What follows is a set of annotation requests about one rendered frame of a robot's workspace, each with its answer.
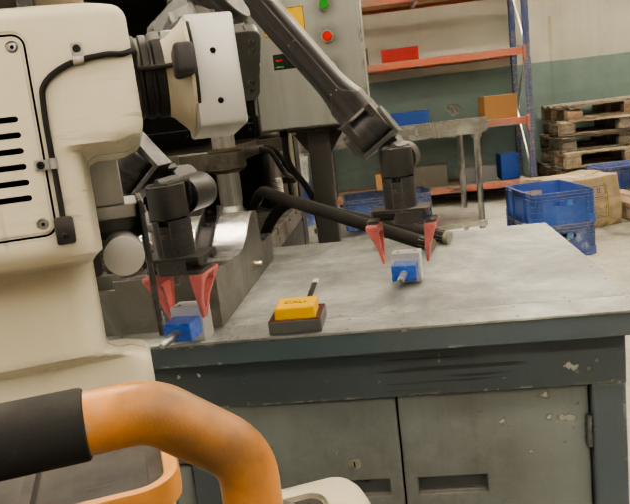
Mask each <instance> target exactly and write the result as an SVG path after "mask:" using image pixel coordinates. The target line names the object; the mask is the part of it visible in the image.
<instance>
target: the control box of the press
mask: <svg viewBox="0 0 630 504"><path fill-rule="evenodd" d="M278 1H279V2H280V3H281V4H282V5H283V6H284V7H285V9H286V10H287V11H288V12H289V13H290V14H291V15H292V17H293V18H294V19H295V20H296V21H297V22H298V23H299V25H300V26H301V27H302V28H303V29H304V30H305V31H306V33H307V34H308V35H309V36H310V37H311V38H312V39H313V41H314V42H315V43H316V44H317V45H318V46H319V47H320V49H321V50H322V51H323V52H324V53H325V54H326V55H327V57H328V58H329V59H330V60H331V61H332V62H333V63H334V65H335V66H336V67H337V68H338V69H339V70H340V71H341V72H342V73H343V74H344V75H345V76H346V77H347V78H348V79H349V80H351V81H352V82H353V83H354V84H356V85H357V86H359V87H361V88H362V89H363V90H364V91H365V93H366V94H367V95H368V96H369V97H370V92H369V82H368V71H367V61H366V51H365V41H364V30H363V20H362V10H361V0H278ZM247 23H251V24H253V25H255V26H256V28H257V30H258V32H259V34H260V37H261V51H260V94H259V96H258V97H257V99H255V100H254V104H255V112H256V116H259V120H260V128H261V133H271V132H279V133H280V137H281V139H282V152H283V157H284V161H285V163H286V166H287V168H288V169H289V171H290V172H291V174H292V175H293V176H294V177H295V178H296V179H297V181H298V182H299V183H300V184H301V185H302V187H303V188H304V190H305V191H306V193H307V195H308V197H309V199H310V200H312V201H315V202H318V203H322V204H325V205H329V206H333V207H337V208H338V200H337V191H336V182H335V173H334V164H333V155H332V150H333V148H334V147H335V145H336V143H337V141H338V139H339V137H340V135H341V133H342V131H341V130H340V127H341V125H340V124H339V123H338V122H337V121H336V120H335V119H334V118H333V116H332V115H331V112H330V110H329V109H328V107H327V105H326V103H325V102H324V100H323V99H322V98H321V96H320V95H319V94H318V92H317V91H316V90H315V89H314V88H313V87H312V85H311V84H310V83H309V82H308V81H307V80H306V79H305V78H304V76H303V75H302V74H301V73H300V72H299V71H298V70H297V69H296V67H295V66H294V65H293V64H292V63H291V62H290V61H289V60H288V58H287V57H286V56H285V55H284V54H283V53H282V52H281V51H280V49H279V48H278V47H277V46H276V45H275V44H274V43H273V41H272V40H271V39H270V38H269V37H268V36H267V35H266V34H265V32H264V31H263V30H262V29H261V28H260V27H259V26H258V25H257V23H256V22H255V21H254V20H253V19H252V18H251V17H250V16H249V17H248V18H247ZM289 133H291V135H294V136H295V137H296V139H297V140H298V141H299V142H300V143H301V144H302V146H303V147H304V148H305V149H306V150H307V151H308V153H309V156H310V165H311V173H312V182H313V190H314V193H313V191H312V189H311V187H310V185H309V184H308V183H307V181H306V180H305V179H304V177H303V176H302V175H301V174H300V173H299V172H298V171H297V169H296V168H295V167H294V165H293V163H292V161H291V158H290V154H289V145H288V136H289ZM314 217H315V222H316V227H315V228H314V233H315V234H318V241H319V243H330V242H340V241H342V237H341V227H340V223H337V222H334V221H331V220H328V219H325V218H321V217H318V216H315V215H314Z"/></svg>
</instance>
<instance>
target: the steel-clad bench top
mask: <svg viewBox="0 0 630 504"><path fill-rule="evenodd" d="M451 232H452V233H453V239H452V242H451V243H450V244H443V243H439V242H436V247H435V249H434V250H433V251H431V252H430V260H429V261H427V258H426V251H425V250H422V249H421V253H422V264H423V276H424V277H423V280H422V282H410V283H403V285H398V284H397V283H394V282H393V281H392V273H391V266H392V258H391V254H392V252H393V251H394V250H400V249H416V247H412V246H409V245H406V244H403V243H400V242H397V241H394V240H390V239H387V238H384V243H385V253H386V263H385V264H383V263H382V260H381V258H380V255H379V252H378V250H377V248H376V246H375V245H374V243H373V242H372V240H371V239H362V240H351V241H340V242H330V243H319V244H308V245H297V246H287V247H276V248H273V254H274V259H273V260H272V262H271V263H270V264H269V266H268V267H267V268H266V270H265V271H264V272H263V274H262V275H261V276H260V278H259V279H258V280H257V282H256V283H255V285H254V286H253V287H252V289H251V290H250V291H249V293H248V294H247V295H246V297H245V298H244V299H243V301H242V302H241V303H240V305H239V306H238V307H237V309H236V310H235V312H234V313H233V314H232V316H231V317H230V318H229V320H228V321H227V322H226V324H225V325H224V326H223V327H219V328H214V334H213V335H212V336H210V337H209V338H208V339H207V340H206V341H191V342H173V343H171V344H170V345H169V346H167V347H166V348H171V347H184V346H198V345H211V344H224V343H237V342H250V341H263V340H276V339H289V338H302V337H316V336H329V335H342V334H355V333H368V332H381V331H394V330H407V329H420V328H434V327H447V326H460V325H473V324H486V323H499V322H512V321H525V320H538V319H552V318H565V317H578V316H591V315H604V314H617V313H630V291H628V290H627V289H626V288H625V287H624V286H622V285H621V284H620V283H619V282H617V281H616V280H615V279H614V278H613V277H611V276H610V275H609V274H608V273H606V272H605V271H604V270H603V269H602V268H600V267H599V266H598V265H597V264H595V263H594V262H593V261H592V260H591V259H589V258H588V257H587V256H586V255H584V254H583V253H582V252H581V251H580V250H578V249H577V248H576V247H575V246H573V245H572V244H571V243H570V242H569V241H567V240H566V239H565V238H564V237H562V236H561V235H560V234H559V233H558V232H556V231H555V230H554V229H553V228H551V227H550V226H549V225H548V224H547V223H534V224H523V225H512V226H502V227H491V228H480V229H469V230H459V231H451ZM316 278H318V279H319V280H318V283H317V286H316V288H315V291H314V294H313V296H317V297H318V304H321V303H325V304H326V311H327V316H326V319H325V323H324V326H323V329H322V331H317V332H304V333H291V334H278V335H270V334H269V328H268V322H269V320H270V318H271V316H272V315H273V313H274V309H275V308H276V306H277V304H278V302H279V300H280V299H283V298H295V297H307V295H308V292H309V290H310V287H311V284H312V282H313V279H316ZM106 338H107V339H108V340H109V341H111V340H117V339H142V340H144V341H145V342H146V343H147V344H148V345H149V347H150V349H158V348H159V343H160V342H161V341H162V340H163V339H165V336H164V335H162V336H160V334H159V332H156V333H143V334H130V335H118V336H106Z"/></svg>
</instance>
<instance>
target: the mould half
mask: <svg viewBox="0 0 630 504"><path fill-rule="evenodd" d="M200 217H201V216H193V217H190V218H191V223H192V229H193V235H194V237H195V233H196V230H197V227H198V224H199V221H200ZM212 246H216V251H217V256H215V257H214V258H210V257H206V258H207V263H212V264H213V263H217V264H218V269H217V273H216V276H215V280H214V283H213V286H212V290H211V293H210V301H209V303H210V309H211V315H212V322H213V328H219V327H223V326H224V325H225V324H226V322H227V321H228V320H229V318H230V317H231V316H232V314H233V313H234V312H235V310H236V309H237V307H238V306H239V305H240V303H241V302H242V301H243V299H244V298H245V297H246V295H247V294H248V293H249V291H250V290H251V289H252V287H253V286H254V285H255V283H256V282H257V280H258V279H259V278H260V276H261V275H262V274H263V272H264V271H265V270H266V268H267V267H268V266H269V264H270V263H271V262H272V260H273V259H274V254H273V247H272V239H271V233H262V234H260V232H259V226H258V219H257V213H256V210H249V211H239V212H229V213H222V214H221V215H220V217H219V220H218V223H217V227H216V231H215V235H214V239H213V243H212ZM212 246H211V247H212ZM252 260H256V261H263V266H261V267H257V268H253V267H252ZM147 271H148V270H147V269H143V270H142V271H140V270H138V271H137V272H135V273H134V274H131V275H128V276H122V277H121V278H119V279H118V280H116V281H113V284H114V289H115V291H106V292H99V298H100V304H101V310H102V316H103V321H104V327H105V333H106V336H118V335H130V334H143V333H156V332H159V330H158V326H157V321H156V316H155V310H154V305H153V299H152V294H151V293H150V292H149V290H148V289H147V288H146V287H145V286H144V285H143V282H142V279H143V278H145V277H146V276H147ZM179 283H180V285H174V294H175V305H176V304H177V303H178V302H183V301H196V298H195V294H194V291H193V288H192V285H191V282H190V278H189V275H183V276H179Z"/></svg>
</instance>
